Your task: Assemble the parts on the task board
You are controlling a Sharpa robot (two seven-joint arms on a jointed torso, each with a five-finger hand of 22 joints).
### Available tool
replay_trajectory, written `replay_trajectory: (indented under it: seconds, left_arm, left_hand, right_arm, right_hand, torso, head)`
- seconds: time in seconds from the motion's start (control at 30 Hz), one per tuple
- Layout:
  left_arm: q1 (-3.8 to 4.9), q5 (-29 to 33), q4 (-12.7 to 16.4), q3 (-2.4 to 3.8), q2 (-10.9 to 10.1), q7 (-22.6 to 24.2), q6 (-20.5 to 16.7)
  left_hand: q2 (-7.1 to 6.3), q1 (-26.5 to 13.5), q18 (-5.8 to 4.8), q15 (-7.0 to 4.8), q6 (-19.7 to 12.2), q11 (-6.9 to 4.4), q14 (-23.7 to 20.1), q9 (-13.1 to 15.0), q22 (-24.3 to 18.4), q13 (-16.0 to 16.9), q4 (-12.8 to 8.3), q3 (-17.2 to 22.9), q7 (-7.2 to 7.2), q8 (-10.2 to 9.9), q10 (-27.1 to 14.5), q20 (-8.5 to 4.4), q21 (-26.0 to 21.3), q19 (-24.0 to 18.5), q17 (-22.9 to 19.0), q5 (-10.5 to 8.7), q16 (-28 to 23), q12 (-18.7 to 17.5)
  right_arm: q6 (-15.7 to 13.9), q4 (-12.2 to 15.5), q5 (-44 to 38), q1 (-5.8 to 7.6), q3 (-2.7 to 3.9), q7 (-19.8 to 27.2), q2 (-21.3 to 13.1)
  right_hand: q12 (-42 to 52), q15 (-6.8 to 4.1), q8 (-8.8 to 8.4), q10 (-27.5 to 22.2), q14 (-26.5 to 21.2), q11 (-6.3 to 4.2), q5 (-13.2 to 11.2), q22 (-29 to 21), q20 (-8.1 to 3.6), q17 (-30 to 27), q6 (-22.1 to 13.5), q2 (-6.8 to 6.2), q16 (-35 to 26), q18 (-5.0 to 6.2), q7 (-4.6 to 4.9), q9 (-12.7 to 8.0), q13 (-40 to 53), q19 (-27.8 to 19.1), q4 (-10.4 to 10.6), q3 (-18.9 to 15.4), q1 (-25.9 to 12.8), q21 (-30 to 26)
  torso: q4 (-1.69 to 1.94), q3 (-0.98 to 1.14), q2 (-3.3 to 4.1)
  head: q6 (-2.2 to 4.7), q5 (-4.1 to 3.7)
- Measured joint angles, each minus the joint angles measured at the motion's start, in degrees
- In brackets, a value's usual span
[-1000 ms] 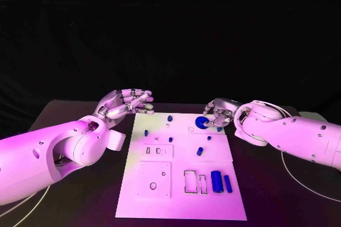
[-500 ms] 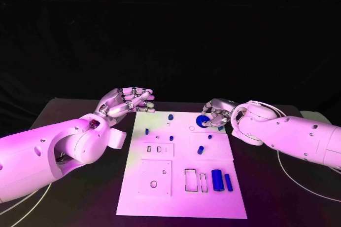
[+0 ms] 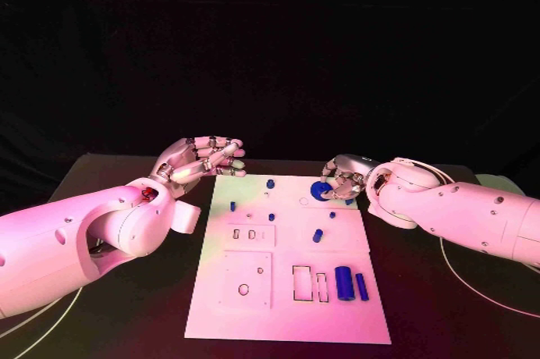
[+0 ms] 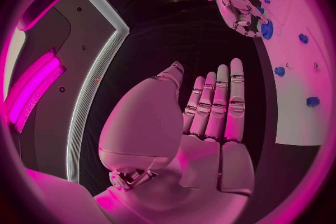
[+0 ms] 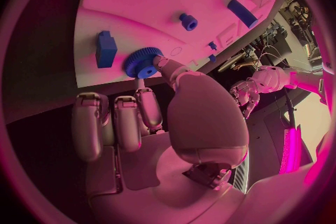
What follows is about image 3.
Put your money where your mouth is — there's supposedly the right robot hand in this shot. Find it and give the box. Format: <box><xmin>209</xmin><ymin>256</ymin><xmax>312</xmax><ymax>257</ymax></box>
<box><xmin>318</xmin><ymin>153</ymin><xmax>383</xmax><ymax>201</ymax></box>

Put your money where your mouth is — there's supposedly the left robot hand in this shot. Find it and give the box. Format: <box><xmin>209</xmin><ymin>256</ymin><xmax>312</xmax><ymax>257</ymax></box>
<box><xmin>147</xmin><ymin>135</ymin><xmax>248</xmax><ymax>200</ymax></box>

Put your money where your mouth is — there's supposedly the blue gear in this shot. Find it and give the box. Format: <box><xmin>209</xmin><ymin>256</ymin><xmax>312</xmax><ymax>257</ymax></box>
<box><xmin>309</xmin><ymin>180</ymin><xmax>335</xmax><ymax>202</ymax></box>

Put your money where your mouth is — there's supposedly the white task board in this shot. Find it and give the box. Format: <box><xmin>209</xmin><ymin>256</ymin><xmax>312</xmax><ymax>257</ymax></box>
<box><xmin>183</xmin><ymin>173</ymin><xmax>393</xmax><ymax>345</ymax></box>

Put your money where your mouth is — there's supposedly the thick blue long cylinder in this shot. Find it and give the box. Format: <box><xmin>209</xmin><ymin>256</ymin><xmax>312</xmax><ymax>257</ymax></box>
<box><xmin>334</xmin><ymin>265</ymin><xmax>356</xmax><ymax>302</ymax></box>

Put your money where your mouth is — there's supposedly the thin blue long cylinder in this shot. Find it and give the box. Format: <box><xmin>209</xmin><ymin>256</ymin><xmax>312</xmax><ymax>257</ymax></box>
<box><xmin>354</xmin><ymin>272</ymin><xmax>370</xmax><ymax>302</ymax></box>

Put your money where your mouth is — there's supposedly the white cable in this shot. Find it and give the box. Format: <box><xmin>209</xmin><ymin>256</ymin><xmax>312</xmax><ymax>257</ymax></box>
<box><xmin>438</xmin><ymin>236</ymin><xmax>540</xmax><ymax>319</ymax></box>
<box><xmin>0</xmin><ymin>286</ymin><xmax>85</xmax><ymax>359</ymax></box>

